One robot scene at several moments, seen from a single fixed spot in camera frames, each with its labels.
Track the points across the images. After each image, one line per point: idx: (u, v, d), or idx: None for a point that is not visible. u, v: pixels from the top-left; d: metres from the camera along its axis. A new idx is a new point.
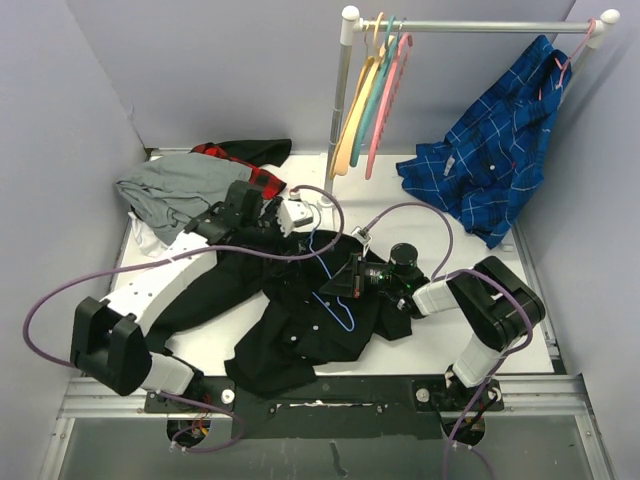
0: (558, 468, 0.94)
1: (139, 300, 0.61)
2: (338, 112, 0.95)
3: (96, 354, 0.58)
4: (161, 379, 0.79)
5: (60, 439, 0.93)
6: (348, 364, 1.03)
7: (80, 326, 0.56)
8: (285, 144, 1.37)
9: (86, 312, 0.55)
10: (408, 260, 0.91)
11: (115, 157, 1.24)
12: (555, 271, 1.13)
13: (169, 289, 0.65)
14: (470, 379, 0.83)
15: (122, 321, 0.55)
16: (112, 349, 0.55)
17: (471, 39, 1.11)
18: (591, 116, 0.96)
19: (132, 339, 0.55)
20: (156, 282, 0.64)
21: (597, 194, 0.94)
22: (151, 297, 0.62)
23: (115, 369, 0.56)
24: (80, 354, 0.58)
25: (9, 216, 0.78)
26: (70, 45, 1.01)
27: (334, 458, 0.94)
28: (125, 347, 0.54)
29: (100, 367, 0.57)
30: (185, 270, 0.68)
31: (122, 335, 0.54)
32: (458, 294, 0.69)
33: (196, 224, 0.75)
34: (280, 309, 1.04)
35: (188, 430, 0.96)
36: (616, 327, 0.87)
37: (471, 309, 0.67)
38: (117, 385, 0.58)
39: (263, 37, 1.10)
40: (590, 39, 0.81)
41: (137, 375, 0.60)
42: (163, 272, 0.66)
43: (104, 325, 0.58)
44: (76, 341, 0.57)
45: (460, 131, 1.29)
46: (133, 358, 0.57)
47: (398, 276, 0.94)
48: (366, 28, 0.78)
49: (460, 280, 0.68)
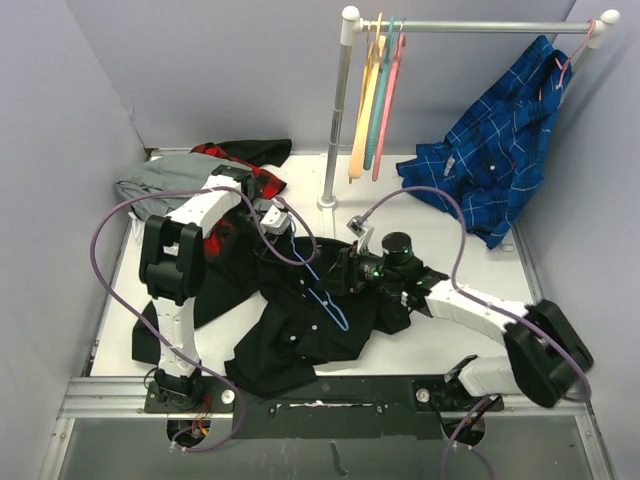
0: (558, 468, 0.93)
1: (194, 216, 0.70)
2: (338, 113, 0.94)
3: (163, 265, 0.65)
4: (185, 332, 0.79)
5: (60, 440, 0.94)
6: (348, 364, 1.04)
7: (149, 239, 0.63)
8: (285, 144, 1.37)
9: (153, 225, 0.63)
10: (400, 249, 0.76)
11: (115, 157, 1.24)
12: (555, 271, 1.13)
13: (214, 210, 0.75)
14: (476, 390, 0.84)
15: (185, 228, 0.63)
16: (181, 256, 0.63)
17: (471, 39, 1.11)
18: (592, 117, 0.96)
19: (197, 241, 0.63)
20: (203, 203, 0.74)
21: (598, 194, 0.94)
22: (202, 214, 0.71)
23: (181, 276, 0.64)
24: (148, 266, 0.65)
25: (11, 217, 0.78)
26: (69, 46, 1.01)
27: (334, 458, 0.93)
28: (193, 251, 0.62)
29: (166, 276, 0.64)
30: (223, 199, 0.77)
31: (191, 238, 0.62)
32: (515, 350, 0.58)
33: (221, 169, 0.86)
34: (279, 309, 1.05)
35: (188, 430, 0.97)
36: (617, 327, 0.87)
37: (528, 370, 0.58)
38: (182, 293, 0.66)
39: (264, 37, 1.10)
40: (590, 39, 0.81)
41: (196, 287, 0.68)
42: (207, 198, 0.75)
43: (166, 240, 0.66)
44: (144, 253, 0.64)
45: (460, 131, 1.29)
46: (197, 260, 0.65)
47: (396, 269, 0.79)
48: (367, 28, 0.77)
49: (524, 337, 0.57)
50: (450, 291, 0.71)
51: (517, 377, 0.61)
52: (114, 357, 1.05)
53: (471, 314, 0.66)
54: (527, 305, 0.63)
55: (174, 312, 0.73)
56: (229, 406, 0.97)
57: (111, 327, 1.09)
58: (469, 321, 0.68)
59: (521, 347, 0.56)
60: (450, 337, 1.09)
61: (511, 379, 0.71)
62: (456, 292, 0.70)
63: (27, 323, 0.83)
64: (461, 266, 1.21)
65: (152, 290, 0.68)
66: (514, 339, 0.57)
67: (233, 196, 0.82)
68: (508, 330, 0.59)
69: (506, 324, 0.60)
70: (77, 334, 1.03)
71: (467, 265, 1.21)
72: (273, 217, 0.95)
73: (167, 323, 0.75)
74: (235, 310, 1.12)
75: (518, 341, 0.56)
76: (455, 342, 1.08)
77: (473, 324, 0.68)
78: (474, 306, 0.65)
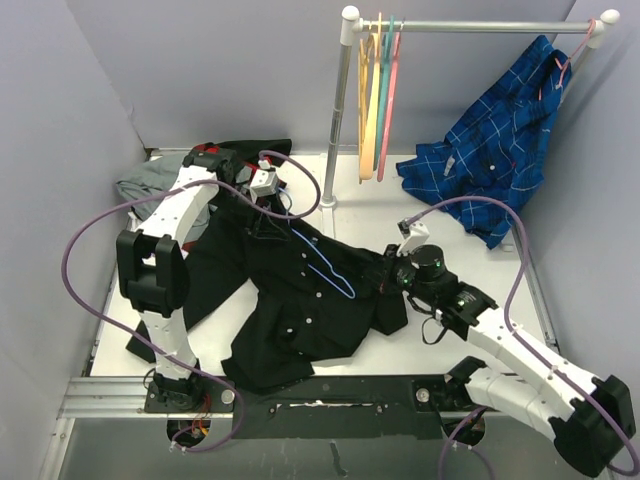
0: (558, 468, 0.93)
1: (168, 225, 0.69)
2: (338, 113, 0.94)
3: (143, 279, 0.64)
4: (180, 338, 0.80)
5: (60, 439, 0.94)
6: (341, 359, 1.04)
7: (125, 256, 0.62)
8: (286, 144, 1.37)
9: (126, 241, 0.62)
10: (432, 261, 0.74)
11: (115, 157, 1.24)
12: (555, 272, 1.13)
13: (189, 212, 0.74)
14: (478, 399, 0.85)
15: (161, 242, 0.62)
16: (159, 269, 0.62)
17: (471, 39, 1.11)
18: (591, 117, 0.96)
19: (174, 253, 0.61)
20: (176, 207, 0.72)
21: (599, 194, 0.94)
22: (177, 219, 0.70)
23: (163, 289, 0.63)
24: (129, 282, 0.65)
25: (12, 218, 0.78)
26: (69, 47, 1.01)
27: (334, 459, 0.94)
28: (171, 264, 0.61)
29: (148, 291, 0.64)
30: (197, 196, 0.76)
31: (166, 251, 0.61)
32: (575, 428, 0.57)
33: (192, 157, 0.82)
34: (272, 301, 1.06)
35: (188, 430, 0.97)
36: (618, 327, 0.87)
37: (581, 444, 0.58)
38: (167, 306, 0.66)
39: (263, 37, 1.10)
40: (590, 39, 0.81)
41: (180, 299, 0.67)
42: (179, 200, 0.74)
43: (143, 252, 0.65)
44: (122, 270, 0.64)
45: (460, 131, 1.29)
46: (178, 272, 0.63)
47: (428, 284, 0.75)
48: (367, 27, 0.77)
49: (593, 422, 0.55)
50: (501, 329, 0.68)
51: (558, 435, 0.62)
52: (114, 357, 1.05)
53: (527, 367, 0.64)
54: (593, 375, 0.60)
55: (164, 323, 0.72)
56: (229, 406, 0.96)
57: (111, 327, 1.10)
58: (512, 364, 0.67)
59: (588, 432, 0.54)
60: (449, 337, 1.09)
61: (534, 420, 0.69)
62: (508, 334, 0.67)
63: (27, 323, 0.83)
64: (461, 265, 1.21)
65: (138, 305, 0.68)
66: (584, 424, 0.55)
67: (209, 188, 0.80)
68: (575, 410, 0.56)
69: (573, 400, 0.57)
70: (77, 335, 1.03)
71: (465, 265, 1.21)
72: (262, 178, 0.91)
73: (158, 333, 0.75)
74: (235, 308, 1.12)
75: (587, 427, 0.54)
76: (454, 342, 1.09)
77: (519, 370, 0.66)
78: (536, 365, 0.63)
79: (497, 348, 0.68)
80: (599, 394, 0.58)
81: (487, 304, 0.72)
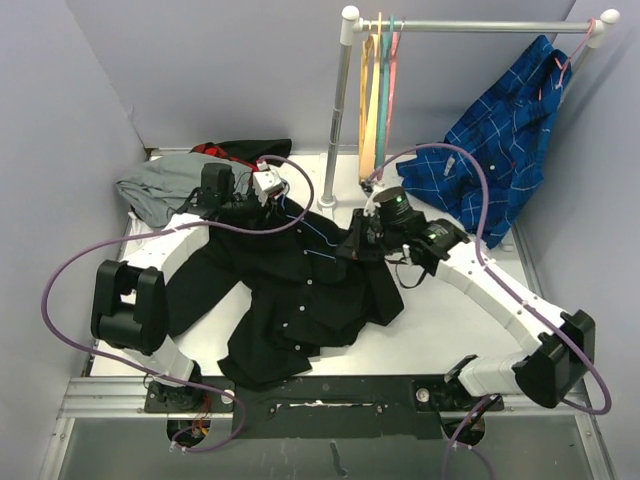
0: (558, 468, 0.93)
1: (154, 259, 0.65)
2: (338, 112, 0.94)
3: (118, 316, 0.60)
4: (171, 355, 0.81)
5: (60, 439, 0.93)
6: (334, 347, 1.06)
7: (103, 288, 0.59)
8: (286, 144, 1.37)
9: (107, 271, 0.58)
10: (393, 199, 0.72)
11: (115, 157, 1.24)
12: (555, 272, 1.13)
13: (176, 254, 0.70)
14: (475, 389, 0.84)
15: (143, 274, 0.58)
16: (138, 304, 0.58)
17: (470, 39, 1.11)
18: (591, 117, 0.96)
19: (156, 287, 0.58)
20: (165, 245, 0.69)
21: (599, 193, 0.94)
22: (164, 256, 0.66)
23: (140, 328, 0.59)
24: (101, 317, 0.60)
25: (12, 217, 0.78)
26: (69, 47, 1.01)
27: (334, 459, 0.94)
28: (152, 298, 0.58)
29: (122, 328, 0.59)
30: (189, 238, 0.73)
31: (148, 285, 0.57)
32: (539, 362, 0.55)
33: (186, 208, 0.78)
34: (265, 297, 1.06)
35: (188, 430, 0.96)
36: (618, 326, 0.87)
37: (543, 379, 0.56)
38: (145, 346, 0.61)
39: (263, 37, 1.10)
40: (590, 39, 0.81)
41: (158, 338, 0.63)
42: (170, 238, 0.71)
43: (123, 286, 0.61)
44: (96, 304, 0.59)
45: (460, 131, 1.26)
46: (158, 307, 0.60)
47: (394, 222, 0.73)
48: (367, 27, 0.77)
49: (559, 355, 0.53)
50: (472, 264, 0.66)
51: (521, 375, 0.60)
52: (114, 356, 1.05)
53: (496, 302, 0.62)
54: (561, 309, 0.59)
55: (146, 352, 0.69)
56: (229, 406, 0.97)
57: None
58: (482, 301, 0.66)
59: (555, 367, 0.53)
60: (449, 337, 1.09)
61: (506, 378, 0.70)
62: (479, 267, 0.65)
63: (27, 322, 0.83)
64: None
65: (112, 344, 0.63)
66: (549, 357, 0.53)
67: (201, 233, 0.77)
68: (542, 343, 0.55)
69: (542, 335, 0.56)
70: (77, 334, 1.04)
71: None
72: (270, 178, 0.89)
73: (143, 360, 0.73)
74: (234, 309, 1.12)
75: (552, 360, 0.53)
76: (455, 342, 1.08)
77: (489, 305, 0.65)
78: (506, 300, 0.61)
79: (467, 283, 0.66)
80: (567, 328, 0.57)
81: (459, 238, 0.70)
